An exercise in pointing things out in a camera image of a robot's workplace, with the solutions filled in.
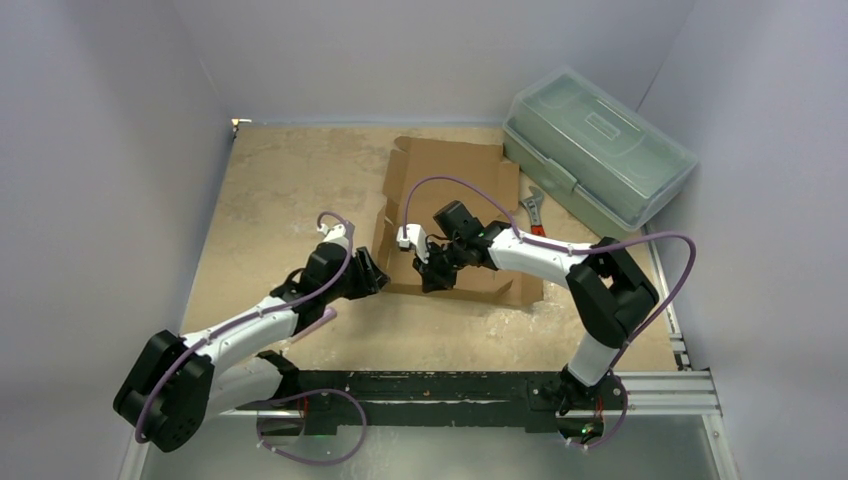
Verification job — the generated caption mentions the brown cardboard box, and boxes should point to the brown cardboard box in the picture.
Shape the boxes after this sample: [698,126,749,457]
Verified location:
[369,135,546,308]

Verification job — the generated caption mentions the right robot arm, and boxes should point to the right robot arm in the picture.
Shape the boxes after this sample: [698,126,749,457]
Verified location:
[396,201,659,414]

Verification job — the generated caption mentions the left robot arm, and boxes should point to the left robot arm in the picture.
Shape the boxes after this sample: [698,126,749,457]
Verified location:
[112,239,390,452]

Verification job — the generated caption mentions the purple highlighter marker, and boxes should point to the purple highlighter marker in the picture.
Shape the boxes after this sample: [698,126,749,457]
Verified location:
[288,307,338,344]

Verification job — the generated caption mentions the translucent green plastic toolbox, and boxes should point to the translucent green plastic toolbox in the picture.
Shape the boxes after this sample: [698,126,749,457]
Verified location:
[503,66,698,239]

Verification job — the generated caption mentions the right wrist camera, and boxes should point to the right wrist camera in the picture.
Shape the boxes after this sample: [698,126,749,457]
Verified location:
[396,224,429,261]

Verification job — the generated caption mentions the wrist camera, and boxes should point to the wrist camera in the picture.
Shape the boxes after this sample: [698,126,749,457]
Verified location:
[396,224,429,261]
[317,223,351,250]

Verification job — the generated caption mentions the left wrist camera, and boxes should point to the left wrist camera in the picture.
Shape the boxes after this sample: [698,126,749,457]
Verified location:
[317,223,351,250]

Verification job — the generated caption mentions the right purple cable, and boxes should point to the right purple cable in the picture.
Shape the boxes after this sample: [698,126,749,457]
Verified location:
[401,175,698,369]

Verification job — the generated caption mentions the red handled adjustable wrench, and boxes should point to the red handled adjustable wrench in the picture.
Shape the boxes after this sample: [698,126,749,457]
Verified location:
[520,186,546,237]

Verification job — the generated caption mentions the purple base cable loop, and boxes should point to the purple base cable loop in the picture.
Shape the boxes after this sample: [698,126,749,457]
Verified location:
[254,386,371,468]

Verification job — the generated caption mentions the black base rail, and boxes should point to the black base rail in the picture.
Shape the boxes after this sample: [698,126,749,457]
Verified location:
[254,370,625,437]

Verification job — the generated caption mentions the aluminium frame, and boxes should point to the aluminium frame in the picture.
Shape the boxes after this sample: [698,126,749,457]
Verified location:
[119,371,737,479]

